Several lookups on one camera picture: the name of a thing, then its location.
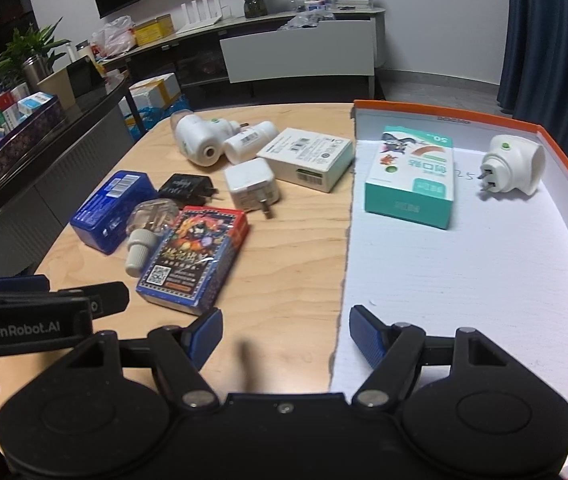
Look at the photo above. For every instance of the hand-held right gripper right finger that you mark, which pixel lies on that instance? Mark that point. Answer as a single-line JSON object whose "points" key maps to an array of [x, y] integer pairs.
{"points": [[365, 335]]}

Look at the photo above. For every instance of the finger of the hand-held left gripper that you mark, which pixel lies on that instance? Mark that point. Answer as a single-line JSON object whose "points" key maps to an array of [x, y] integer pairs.
{"points": [[106, 297], [18, 283]]}

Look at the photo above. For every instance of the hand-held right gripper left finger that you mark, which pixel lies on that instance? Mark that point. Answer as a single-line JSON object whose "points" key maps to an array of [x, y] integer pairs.
{"points": [[207, 336]]}

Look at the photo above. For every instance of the colourful playing card box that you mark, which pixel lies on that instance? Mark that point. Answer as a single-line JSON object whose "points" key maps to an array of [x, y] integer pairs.
{"points": [[188, 255]]}

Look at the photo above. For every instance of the blue tin box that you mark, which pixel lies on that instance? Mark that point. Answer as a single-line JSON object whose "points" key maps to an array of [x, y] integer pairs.
{"points": [[103, 210]]}

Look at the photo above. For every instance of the clear refill bottle white cap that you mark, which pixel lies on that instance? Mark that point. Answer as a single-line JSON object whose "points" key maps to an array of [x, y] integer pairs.
{"points": [[151, 217]]}

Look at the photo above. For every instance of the orange-rimmed white box lid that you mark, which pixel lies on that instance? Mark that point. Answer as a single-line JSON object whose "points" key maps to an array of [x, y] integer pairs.
{"points": [[464, 270]]}

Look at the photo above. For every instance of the black charger plug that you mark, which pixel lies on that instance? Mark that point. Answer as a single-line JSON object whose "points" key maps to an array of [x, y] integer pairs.
{"points": [[183, 187]]}

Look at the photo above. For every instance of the white charger plug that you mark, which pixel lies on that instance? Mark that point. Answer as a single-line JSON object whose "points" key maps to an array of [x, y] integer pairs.
{"points": [[251, 182]]}

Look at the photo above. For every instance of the white vaporizer with glass bottle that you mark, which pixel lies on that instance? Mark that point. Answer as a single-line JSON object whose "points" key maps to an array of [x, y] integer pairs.
{"points": [[193, 135]]}

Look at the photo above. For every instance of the white rectangular carton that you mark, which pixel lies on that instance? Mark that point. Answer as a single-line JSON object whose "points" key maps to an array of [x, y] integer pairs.
{"points": [[304, 155]]}

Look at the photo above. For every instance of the white pill bottle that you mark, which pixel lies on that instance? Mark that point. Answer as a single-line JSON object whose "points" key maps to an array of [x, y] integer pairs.
{"points": [[249, 142]]}

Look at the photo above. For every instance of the dark round side table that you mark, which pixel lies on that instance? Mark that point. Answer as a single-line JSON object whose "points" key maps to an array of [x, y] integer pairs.
{"points": [[38, 170]]}

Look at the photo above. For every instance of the purple ornate box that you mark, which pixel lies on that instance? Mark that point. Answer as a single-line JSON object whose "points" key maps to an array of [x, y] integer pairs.
{"points": [[13, 135]]}

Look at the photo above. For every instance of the teal bandage box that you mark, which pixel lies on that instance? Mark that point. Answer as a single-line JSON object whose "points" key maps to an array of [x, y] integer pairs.
{"points": [[409, 185]]}

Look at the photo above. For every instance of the group of medicine boxes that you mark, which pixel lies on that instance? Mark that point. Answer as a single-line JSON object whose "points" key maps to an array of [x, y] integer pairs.
{"points": [[8, 110]]}

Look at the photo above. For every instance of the blue plastic bag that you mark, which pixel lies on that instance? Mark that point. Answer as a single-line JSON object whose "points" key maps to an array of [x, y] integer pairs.
{"points": [[153, 117]]}

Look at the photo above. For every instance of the tan paper bag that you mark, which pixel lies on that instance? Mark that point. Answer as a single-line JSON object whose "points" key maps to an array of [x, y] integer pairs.
{"points": [[58, 87]]}

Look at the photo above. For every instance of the white and yellow carton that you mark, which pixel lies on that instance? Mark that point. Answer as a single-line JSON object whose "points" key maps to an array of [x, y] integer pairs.
{"points": [[156, 90]]}

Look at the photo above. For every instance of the potted plant in steel pot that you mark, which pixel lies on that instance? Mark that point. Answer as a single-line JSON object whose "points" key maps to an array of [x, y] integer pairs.
{"points": [[33, 67]]}

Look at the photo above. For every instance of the white plug-in heater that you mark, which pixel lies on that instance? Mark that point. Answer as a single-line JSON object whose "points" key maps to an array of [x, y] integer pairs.
{"points": [[511, 160]]}

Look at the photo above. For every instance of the white plastic bag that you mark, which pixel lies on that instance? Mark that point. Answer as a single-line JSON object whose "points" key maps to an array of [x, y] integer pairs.
{"points": [[113, 35]]}

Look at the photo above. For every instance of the yellow box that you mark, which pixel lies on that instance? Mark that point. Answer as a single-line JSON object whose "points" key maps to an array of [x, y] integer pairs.
{"points": [[153, 30]]}

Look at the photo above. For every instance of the long television cabinet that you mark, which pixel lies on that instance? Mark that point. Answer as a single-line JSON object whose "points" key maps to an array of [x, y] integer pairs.
{"points": [[213, 28]]}

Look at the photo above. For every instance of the white router with antennas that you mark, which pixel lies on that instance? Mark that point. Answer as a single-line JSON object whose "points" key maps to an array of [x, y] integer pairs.
{"points": [[198, 22]]}

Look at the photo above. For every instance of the pile of clear plastic packets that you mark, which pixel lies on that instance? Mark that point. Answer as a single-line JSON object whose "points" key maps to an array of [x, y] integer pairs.
{"points": [[306, 20]]}

